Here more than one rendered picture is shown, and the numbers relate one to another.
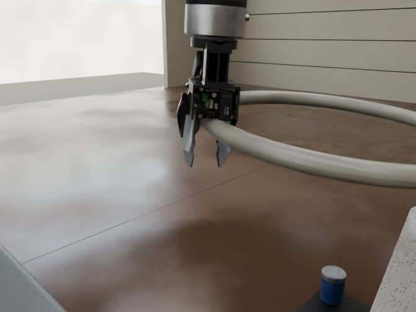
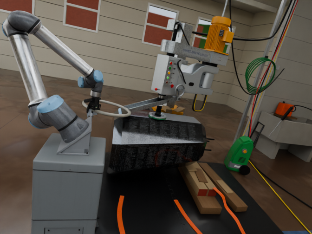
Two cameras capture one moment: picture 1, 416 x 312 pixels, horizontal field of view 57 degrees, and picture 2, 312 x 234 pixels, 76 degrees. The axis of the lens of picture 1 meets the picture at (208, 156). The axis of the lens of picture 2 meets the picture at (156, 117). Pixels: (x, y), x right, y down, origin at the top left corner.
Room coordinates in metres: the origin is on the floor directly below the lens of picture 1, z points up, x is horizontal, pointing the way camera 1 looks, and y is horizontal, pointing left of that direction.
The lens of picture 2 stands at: (-0.76, 1.19, 1.54)
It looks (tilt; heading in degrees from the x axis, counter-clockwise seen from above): 17 degrees down; 300
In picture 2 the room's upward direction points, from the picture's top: 12 degrees clockwise
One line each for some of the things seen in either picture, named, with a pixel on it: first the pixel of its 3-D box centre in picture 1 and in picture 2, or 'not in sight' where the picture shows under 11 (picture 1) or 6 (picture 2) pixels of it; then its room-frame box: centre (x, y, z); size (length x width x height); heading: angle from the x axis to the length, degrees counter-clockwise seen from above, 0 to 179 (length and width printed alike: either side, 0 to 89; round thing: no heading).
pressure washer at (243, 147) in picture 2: not in sight; (243, 145); (-0.47, -2.24, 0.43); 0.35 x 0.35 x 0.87; 29
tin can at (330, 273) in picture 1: (332, 285); not in sight; (1.38, -0.53, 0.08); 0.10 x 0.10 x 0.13
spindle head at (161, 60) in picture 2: not in sight; (171, 76); (0.38, -0.90, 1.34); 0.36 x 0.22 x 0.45; 68
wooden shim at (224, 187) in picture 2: not in sight; (224, 186); (-0.50, -1.36, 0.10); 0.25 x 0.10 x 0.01; 141
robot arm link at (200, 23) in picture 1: (216, 23); (95, 94); (0.60, -0.01, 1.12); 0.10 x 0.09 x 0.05; 98
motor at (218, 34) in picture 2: not in sight; (218, 35); (0.15, -1.43, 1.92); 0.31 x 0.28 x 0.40; 158
